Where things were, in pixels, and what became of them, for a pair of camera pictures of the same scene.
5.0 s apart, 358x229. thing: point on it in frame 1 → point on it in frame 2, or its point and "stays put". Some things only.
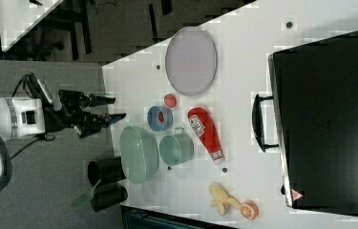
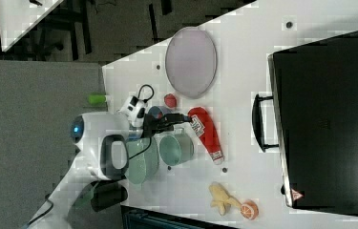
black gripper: (71, 112) → (151, 123)
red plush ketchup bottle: (205, 133) stays put
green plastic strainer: (138, 155) stays put
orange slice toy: (249, 210) stays put
